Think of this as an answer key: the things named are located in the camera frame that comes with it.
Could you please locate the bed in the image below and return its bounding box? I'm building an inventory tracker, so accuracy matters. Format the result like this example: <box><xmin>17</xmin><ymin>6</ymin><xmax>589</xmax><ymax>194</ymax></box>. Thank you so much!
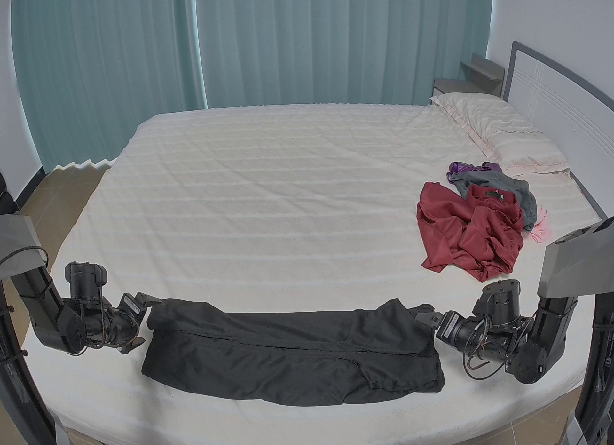
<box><xmin>26</xmin><ymin>41</ymin><xmax>614</xmax><ymax>445</ymax></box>

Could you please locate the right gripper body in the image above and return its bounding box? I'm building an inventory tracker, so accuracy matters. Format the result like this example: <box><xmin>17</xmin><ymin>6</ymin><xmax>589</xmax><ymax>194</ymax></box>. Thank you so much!
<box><xmin>434</xmin><ymin>311</ymin><xmax>476</xmax><ymax>352</ymax></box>

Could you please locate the cream pillow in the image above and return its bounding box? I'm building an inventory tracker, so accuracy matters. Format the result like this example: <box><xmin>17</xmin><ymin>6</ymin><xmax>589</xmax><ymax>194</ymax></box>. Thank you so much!
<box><xmin>429</xmin><ymin>92</ymin><xmax>571</xmax><ymax>176</ymax></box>

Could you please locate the grey garment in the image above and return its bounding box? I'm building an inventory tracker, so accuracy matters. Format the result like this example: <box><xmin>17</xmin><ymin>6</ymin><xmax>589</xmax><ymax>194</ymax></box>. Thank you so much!
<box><xmin>451</xmin><ymin>171</ymin><xmax>538</xmax><ymax>232</ymax></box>

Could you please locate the grey bedside table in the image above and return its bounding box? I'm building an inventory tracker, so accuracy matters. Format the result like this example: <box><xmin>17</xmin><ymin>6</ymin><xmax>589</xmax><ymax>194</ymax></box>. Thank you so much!
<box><xmin>434</xmin><ymin>53</ymin><xmax>505</xmax><ymax>97</ymax></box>

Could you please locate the pink garment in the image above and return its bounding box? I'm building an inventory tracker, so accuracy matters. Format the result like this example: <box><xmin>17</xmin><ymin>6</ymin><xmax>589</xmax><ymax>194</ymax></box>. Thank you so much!
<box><xmin>528</xmin><ymin>204</ymin><xmax>551</xmax><ymax>244</ymax></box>

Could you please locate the black T-shirt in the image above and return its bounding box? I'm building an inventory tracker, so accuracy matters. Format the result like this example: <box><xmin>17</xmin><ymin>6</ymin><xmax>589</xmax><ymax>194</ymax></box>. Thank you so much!
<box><xmin>140</xmin><ymin>297</ymin><xmax>445</xmax><ymax>406</ymax></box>

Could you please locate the purple garment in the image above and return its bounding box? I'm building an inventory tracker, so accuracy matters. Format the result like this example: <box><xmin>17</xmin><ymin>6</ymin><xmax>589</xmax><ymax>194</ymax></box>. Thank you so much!
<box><xmin>447</xmin><ymin>161</ymin><xmax>502</xmax><ymax>184</ymax></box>

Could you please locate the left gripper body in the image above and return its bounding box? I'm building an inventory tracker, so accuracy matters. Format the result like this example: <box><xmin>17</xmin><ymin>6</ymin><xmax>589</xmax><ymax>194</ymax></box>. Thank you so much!
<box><xmin>103</xmin><ymin>293</ymin><xmax>147</xmax><ymax>355</ymax></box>

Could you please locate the blue-green curtain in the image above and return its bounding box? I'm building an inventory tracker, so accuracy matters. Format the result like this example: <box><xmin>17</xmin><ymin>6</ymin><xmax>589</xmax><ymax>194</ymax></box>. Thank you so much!
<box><xmin>10</xmin><ymin>0</ymin><xmax>208</xmax><ymax>170</ymax></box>
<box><xmin>194</xmin><ymin>0</ymin><xmax>495</xmax><ymax>108</ymax></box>

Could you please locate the dark red garment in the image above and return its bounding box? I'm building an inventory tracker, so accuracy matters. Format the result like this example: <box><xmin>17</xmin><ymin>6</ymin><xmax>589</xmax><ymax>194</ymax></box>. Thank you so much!
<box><xmin>416</xmin><ymin>181</ymin><xmax>524</xmax><ymax>283</ymax></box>

